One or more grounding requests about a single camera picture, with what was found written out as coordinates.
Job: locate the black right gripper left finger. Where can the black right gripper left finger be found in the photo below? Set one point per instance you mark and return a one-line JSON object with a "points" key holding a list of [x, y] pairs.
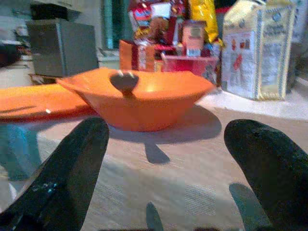
{"points": [[60, 173]]}

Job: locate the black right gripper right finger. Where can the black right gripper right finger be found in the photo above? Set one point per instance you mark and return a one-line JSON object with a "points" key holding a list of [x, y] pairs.
{"points": [[269, 163]]}

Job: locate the teal blue object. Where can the teal blue object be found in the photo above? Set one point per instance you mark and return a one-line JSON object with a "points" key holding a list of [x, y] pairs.
{"points": [[21, 151]]}

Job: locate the white and yellow carton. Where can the white and yellow carton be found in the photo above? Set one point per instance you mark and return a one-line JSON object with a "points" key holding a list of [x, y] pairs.
{"points": [[255, 60]]}

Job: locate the orange bowl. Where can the orange bowl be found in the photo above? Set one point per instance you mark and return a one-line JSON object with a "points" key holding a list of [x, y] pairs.
{"points": [[144, 108]]}

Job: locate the dark spoon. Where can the dark spoon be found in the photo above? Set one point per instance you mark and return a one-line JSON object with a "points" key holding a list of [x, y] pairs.
{"points": [[124, 81]]}

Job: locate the grey box cabinet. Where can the grey box cabinet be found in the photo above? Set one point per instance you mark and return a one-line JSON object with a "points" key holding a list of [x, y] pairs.
{"points": [[62, 48]]}

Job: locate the red basket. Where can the red basket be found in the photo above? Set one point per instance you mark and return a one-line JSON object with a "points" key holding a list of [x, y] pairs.
{"points": [[190, 63]]}

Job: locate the orange box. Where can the orange box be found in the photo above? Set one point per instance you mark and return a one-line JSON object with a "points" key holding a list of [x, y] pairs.
{"points": [[130, 55]]}

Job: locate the orange snack packet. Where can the orange snack packet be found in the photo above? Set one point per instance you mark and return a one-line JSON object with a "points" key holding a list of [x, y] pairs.
{"points": [[195, 38]]}

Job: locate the yellow snack bag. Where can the yellow snack bag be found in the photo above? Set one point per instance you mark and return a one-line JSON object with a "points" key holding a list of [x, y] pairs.
{"points": [[204, 16]]}

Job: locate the red snack bag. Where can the red snack bag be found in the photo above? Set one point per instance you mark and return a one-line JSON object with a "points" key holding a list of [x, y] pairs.
{"points": [[142, 16]]}

